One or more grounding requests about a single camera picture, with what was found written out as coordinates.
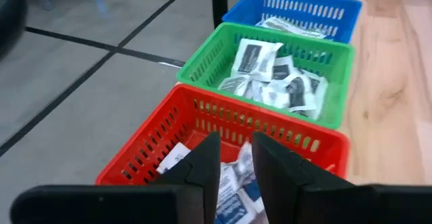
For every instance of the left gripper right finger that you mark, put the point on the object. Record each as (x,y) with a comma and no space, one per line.
(287,176)

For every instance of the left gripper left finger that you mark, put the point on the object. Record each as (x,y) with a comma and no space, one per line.
(202,170)

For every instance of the green striped bandage packet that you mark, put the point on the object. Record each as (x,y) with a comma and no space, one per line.
(280,23)
(310,31)

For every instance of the red plastic basket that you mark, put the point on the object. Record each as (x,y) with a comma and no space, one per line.
(337,153)

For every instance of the green plastic basket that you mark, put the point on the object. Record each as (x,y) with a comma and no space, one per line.
(337,92)

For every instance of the blue plastic basket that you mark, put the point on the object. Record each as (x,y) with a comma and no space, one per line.
(243,4)

